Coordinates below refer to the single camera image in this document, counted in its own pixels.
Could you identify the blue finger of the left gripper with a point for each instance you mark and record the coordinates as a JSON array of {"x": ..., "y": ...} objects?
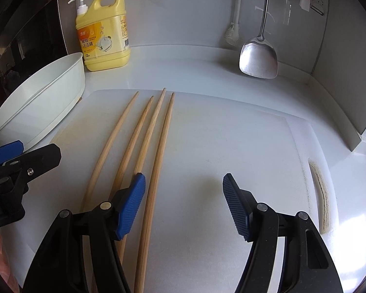
[
  {"x": 33, "y": 164},
  {"x": 10, "y": 151}
]

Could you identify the white wall hook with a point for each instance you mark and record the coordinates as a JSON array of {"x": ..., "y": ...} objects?
[{"x": 318, "y": 7}]

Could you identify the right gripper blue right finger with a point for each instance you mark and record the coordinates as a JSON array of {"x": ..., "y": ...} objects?
[{"x": 239, "y": 202}]

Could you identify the white round basin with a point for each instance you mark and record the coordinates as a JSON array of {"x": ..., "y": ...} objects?
[{"x": 40, "y": 103}]

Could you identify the wooden chopstick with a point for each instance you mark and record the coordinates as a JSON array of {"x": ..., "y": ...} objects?
[
  {"x": 148, "y": 135},
  {"x": 144, "y": 241},
  {"x": 102, "y": 158},
  {"x": 129, "y": 150}
]

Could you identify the white plastic cutting board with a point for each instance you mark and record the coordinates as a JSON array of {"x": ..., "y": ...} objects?
[{"x": 194, "y": 243}]

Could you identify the person's left hand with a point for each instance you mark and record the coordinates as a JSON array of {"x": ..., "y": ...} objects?
[{"x": 5, "y": 270}]

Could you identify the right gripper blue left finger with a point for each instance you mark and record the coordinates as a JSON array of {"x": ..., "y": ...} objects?
[{"x": 130, "y": 204}]

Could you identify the yellow dish detergent bottle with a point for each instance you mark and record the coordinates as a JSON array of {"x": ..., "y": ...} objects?
[{"x": 102, "y": 33}]

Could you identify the white dish brush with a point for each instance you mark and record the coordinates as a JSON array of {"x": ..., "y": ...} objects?
[{"x": 231, "y": 35}]

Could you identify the steel spatula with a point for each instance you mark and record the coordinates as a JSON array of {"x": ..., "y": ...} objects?
[{"x": 258, "y": 58}]

